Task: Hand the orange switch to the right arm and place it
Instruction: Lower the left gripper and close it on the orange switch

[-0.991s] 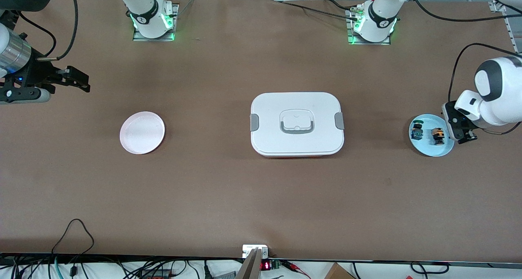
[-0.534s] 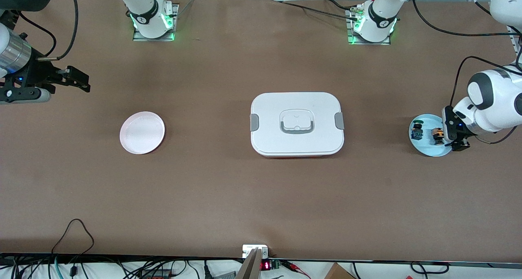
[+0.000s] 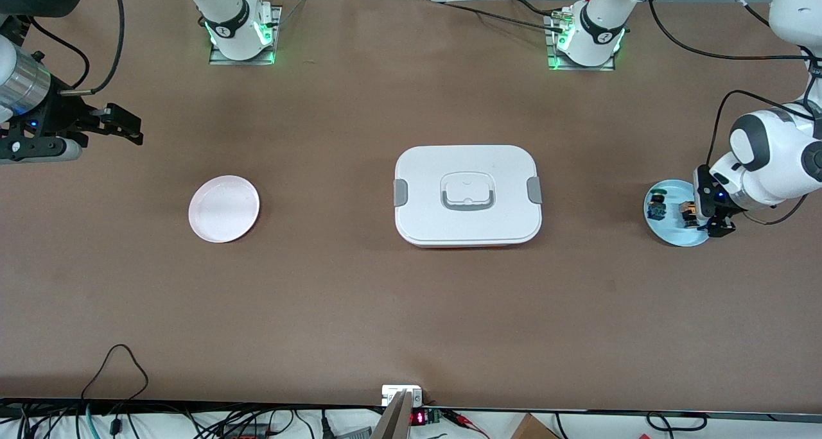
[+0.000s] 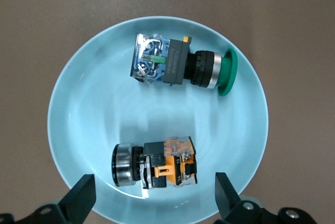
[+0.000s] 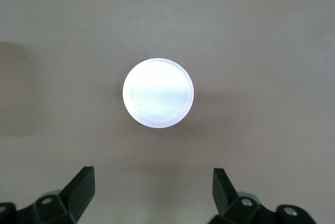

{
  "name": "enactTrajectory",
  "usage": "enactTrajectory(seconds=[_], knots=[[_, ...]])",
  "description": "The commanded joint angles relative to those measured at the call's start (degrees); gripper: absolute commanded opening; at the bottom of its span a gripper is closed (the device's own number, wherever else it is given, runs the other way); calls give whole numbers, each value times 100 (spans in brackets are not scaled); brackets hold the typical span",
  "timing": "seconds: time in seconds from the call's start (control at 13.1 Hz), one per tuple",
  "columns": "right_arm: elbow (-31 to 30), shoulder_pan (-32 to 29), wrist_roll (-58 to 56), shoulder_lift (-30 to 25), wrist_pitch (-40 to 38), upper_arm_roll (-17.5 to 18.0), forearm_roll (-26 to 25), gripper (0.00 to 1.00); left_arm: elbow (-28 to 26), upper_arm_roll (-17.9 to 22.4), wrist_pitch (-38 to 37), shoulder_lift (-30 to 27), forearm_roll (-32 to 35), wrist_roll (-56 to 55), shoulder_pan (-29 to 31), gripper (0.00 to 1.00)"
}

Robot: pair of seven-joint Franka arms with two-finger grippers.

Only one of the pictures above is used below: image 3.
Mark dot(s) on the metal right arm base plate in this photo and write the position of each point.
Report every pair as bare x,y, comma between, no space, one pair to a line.
218,61

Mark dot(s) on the small white socket block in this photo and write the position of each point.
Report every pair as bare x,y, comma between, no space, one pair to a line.
392,394

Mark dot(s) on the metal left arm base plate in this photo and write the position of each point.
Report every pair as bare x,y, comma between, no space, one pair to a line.
578,68

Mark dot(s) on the red LED display module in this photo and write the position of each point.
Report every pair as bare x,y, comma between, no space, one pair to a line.
417,418

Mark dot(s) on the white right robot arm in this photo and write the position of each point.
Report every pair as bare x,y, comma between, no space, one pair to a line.
225,2

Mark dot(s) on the red clip lead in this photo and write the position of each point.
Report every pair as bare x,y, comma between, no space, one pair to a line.
459,417

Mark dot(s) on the green circuit board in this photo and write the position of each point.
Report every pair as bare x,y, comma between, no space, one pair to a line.
434,416

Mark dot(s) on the green push-button switch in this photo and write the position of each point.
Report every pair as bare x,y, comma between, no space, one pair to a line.
657,209

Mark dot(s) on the light blue plate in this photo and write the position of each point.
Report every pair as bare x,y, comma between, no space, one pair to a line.
674,233

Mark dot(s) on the aluminium bar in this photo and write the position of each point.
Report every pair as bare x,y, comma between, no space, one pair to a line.
393,423

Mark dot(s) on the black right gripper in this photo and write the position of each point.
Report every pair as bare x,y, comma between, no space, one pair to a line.
62,113

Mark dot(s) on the brown cardboard box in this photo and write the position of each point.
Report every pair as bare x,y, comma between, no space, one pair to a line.
533,429

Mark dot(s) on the white lunch box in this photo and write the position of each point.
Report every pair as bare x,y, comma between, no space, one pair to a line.
469,221

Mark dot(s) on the pink plate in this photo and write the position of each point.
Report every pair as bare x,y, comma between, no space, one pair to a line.
225,211

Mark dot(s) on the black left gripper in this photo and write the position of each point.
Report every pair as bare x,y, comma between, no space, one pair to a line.
693,212

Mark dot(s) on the orange push-button switch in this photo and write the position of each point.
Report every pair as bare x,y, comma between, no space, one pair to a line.
688,214

